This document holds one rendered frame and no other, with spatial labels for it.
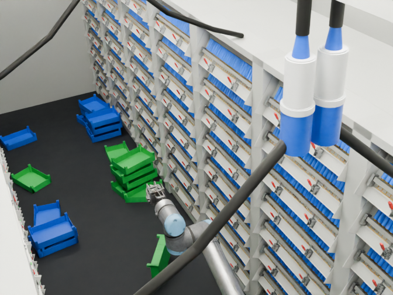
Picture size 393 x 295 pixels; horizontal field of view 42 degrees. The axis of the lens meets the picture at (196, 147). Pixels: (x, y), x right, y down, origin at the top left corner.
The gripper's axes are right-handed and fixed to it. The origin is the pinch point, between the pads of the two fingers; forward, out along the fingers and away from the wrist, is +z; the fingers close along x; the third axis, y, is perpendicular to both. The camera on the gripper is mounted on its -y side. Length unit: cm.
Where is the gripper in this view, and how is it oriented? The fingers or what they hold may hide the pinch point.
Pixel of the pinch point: (150, 187)
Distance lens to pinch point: 254.8
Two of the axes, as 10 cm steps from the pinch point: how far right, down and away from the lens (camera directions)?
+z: -4.0, -4.5, 8.0
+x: -9.1, 2.9, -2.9
